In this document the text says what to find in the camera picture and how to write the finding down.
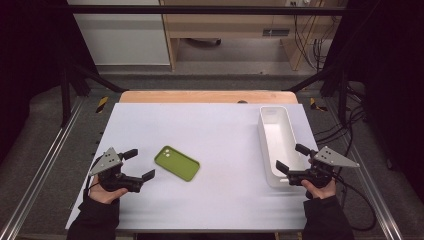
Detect hand-held gripper black cable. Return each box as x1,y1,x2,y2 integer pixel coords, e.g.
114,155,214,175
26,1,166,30
83,154,103,201
331,173,378,232

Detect aluminium floor rail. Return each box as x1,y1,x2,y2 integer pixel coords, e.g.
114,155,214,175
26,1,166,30
0,96,86,240
324,98,405,240

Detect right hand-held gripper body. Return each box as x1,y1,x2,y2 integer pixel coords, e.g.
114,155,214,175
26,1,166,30
285,145,361,190

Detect right hand-held gripper black cable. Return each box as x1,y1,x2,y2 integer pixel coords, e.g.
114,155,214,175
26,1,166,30
331,173,378,232

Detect person's left hand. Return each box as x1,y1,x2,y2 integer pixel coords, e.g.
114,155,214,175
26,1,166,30
88,174,129,205

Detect green phone case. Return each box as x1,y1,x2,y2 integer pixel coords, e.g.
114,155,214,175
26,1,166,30
153,145,201,183

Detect black metal frame strut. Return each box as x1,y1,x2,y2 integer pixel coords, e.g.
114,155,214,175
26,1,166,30
60,61,128,128
285,61,350,126

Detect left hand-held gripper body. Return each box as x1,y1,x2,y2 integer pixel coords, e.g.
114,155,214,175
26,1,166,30
88,146,145,194

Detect white table mat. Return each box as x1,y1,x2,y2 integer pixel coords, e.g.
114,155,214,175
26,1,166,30
65,102,348,233

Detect left hand-held gripper black cable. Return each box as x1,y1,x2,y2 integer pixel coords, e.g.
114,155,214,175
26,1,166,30
83,154,103,201

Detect black horizontal frame bar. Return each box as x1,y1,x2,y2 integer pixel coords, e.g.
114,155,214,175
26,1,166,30
65,4,349,16

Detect yellow black floor tape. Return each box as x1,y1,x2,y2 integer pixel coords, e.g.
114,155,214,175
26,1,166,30
309,97,329,113
95,96,110,114

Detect white cabinet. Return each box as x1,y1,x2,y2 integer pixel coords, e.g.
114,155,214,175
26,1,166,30
66,0,171,66

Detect light wooden desk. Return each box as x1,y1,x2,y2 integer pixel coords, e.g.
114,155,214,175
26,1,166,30
159,0,343,72

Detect bundle of black floor cables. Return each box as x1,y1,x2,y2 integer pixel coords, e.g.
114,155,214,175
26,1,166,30
314,81,368,158

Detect white plastic box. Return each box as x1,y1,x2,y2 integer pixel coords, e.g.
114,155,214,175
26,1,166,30
257,105,313,189

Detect person's right hand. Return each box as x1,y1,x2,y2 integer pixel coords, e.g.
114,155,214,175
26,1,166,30
300,178,337,201

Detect hanging black cables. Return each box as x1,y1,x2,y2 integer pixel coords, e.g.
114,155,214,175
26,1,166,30
292,13,336,72

